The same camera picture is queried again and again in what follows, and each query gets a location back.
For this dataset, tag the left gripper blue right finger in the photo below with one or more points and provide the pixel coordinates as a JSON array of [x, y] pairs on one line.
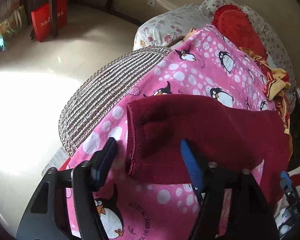
[[231, 203]]

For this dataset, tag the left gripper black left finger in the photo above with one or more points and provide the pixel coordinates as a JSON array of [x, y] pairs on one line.
[[46, 215]]

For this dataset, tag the dark red sweater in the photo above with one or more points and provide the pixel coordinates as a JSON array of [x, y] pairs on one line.
[[232, 138]]

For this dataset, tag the yellow red blanket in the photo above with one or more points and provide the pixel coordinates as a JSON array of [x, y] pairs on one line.
[[277, 83]]

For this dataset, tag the woven striped mattress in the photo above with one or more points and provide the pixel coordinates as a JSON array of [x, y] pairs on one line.
[[101, 92]]

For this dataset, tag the pink penguin blanket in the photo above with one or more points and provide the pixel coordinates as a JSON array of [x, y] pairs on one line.
[[207, 64]]

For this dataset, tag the red heart cushion left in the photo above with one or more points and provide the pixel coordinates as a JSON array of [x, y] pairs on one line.
[[235, 25]]

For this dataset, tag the colourful green gift bag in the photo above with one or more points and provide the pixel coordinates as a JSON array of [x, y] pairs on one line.
[[11, 26]]

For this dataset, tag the red gift bag front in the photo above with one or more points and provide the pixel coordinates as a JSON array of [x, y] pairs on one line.
[[41, 22]]

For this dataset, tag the red gift bag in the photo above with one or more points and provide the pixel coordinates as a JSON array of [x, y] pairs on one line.
[[41, 22], [61, 13]]

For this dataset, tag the red gift bag rear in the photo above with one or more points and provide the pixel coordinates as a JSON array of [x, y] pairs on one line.
[[61, 13]]

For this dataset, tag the wall power socket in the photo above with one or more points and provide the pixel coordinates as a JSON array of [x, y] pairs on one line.
[[151, 2]]

